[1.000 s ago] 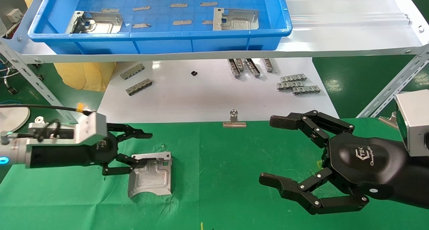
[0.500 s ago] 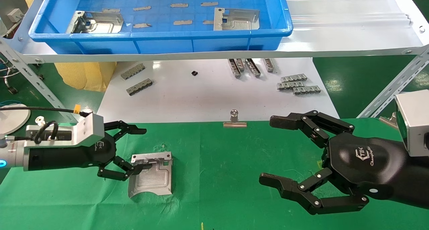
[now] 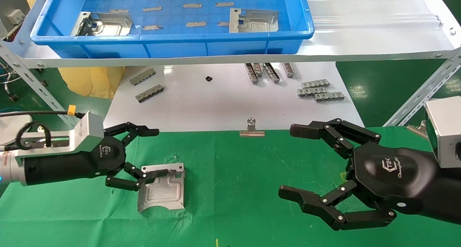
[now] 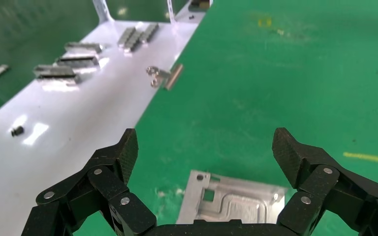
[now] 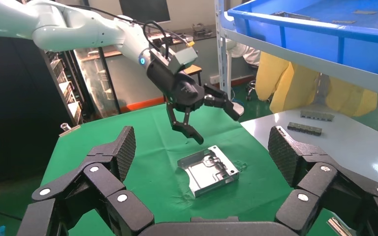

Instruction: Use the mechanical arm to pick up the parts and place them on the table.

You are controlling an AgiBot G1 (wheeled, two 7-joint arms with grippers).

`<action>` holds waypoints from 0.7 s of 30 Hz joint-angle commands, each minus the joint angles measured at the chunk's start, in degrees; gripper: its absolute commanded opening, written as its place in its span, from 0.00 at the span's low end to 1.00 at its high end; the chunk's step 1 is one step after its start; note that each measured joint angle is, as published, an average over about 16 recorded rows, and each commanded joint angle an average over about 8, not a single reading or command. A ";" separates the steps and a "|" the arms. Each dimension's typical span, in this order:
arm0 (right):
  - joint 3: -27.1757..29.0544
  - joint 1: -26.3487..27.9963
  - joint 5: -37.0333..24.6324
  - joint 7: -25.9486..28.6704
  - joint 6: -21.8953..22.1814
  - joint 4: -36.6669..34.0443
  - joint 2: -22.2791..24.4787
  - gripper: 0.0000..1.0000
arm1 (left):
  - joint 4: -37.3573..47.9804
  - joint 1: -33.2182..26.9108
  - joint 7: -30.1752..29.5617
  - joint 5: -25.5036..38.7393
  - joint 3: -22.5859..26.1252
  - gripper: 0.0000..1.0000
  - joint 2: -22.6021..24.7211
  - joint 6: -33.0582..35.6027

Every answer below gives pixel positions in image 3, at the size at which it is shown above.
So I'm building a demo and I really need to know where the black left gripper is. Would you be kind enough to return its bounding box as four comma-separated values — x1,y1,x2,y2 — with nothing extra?
23,122,170,192

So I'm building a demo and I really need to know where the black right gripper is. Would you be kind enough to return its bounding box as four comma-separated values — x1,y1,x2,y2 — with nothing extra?
278,118,461,232

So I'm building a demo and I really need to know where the sheet metal bracket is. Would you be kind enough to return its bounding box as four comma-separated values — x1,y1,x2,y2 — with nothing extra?
229,8,280,33
71,12,134,36
137,162,186,213

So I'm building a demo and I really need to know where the grey slotted metal strip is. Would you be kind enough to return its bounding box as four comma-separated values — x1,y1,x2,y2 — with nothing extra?
129,68,156,86
135,85,165,103

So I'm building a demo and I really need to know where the grey toothed metal strip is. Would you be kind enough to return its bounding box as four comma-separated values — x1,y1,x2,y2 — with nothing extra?
297,87,327,96
314,92,345,102
301,79,331,89

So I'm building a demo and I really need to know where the yellow mesh bag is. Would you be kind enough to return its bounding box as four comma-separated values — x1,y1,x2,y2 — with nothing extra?
58,66,126,99

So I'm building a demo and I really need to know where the silver binder clip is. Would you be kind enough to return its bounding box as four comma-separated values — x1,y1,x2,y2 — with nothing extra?
407,120,428,138
240,118,266,138

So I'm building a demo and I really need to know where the green table cloth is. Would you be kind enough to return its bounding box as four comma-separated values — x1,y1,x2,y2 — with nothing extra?
0,126,461,247

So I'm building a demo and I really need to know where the large blue plastic bin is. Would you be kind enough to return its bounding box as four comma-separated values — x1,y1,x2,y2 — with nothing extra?
31,0,315,58

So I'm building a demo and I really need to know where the white metal shelf rack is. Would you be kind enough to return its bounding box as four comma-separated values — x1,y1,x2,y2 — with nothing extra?
0,0,461,133

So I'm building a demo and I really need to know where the grey junction box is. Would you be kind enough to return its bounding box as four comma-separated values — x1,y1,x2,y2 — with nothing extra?
7,9,26,24

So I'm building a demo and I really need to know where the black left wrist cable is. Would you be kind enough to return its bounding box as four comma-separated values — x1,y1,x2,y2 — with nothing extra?
0,110,85,150

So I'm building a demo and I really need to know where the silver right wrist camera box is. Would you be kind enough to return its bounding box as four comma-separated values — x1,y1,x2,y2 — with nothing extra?
424,96,461,168

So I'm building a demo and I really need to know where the grey floor cable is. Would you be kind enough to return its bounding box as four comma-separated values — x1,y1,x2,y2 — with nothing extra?
0,62,24,96

